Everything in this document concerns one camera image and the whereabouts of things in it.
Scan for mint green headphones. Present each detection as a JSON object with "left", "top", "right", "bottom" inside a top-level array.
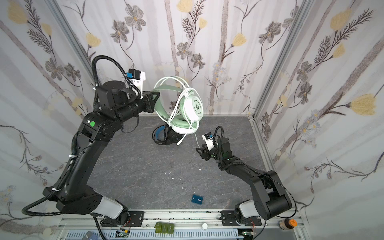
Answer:
[{"left": 153, "top": 76, "right": 204, "bottom": 145}]

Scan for black blue headphones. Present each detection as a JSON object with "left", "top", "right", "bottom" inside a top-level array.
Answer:
[{"left": 152, "top": 124, "right": 183, "bottom": 146}]

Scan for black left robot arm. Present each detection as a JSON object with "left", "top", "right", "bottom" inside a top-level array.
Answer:
[{"left": 22, "top": 55, "right": 160, "bottom": 225}]

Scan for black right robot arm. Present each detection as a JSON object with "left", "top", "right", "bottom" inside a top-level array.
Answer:
[{"left": 196, "top": 126, "right": 293, "bottom": 220}]

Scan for small blue block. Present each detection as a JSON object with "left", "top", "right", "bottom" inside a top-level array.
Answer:
[{"left": 191, "top": 195, "right": 204, "bottom": 205}]

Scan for white round cap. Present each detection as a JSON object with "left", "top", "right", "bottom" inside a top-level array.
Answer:
[{"left": 202, "top": 223, "right": 208, "bottom": 231}]

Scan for green terminal block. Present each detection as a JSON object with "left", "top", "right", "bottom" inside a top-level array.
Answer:
[{"left": 155, "top": 222, "right": 175, "bottom": 235}]

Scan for orange emergency stop button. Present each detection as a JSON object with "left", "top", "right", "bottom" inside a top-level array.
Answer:
[{"left": 279, "top": 219, "right": 298, "bottom": 231}]

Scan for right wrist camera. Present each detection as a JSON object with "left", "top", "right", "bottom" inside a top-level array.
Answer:
[{"left": 202, "top": 132, "right": 215, "bottom": 151}]

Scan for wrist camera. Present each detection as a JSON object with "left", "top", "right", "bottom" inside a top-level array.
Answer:
[
  {"left": 202, "top": 132, "right": 215, "bottom": 151},
  {"left": 126, "top": 69, "right": 146, "bottom": 99}
]

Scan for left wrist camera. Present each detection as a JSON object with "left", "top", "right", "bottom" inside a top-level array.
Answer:
[{"left": 126, "top": 69, "right": 146, "bottom": 99}]

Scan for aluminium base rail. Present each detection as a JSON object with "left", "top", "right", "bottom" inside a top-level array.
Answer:
[{"left": 52, "top": 209, "right": 310, "bottom": 240}]

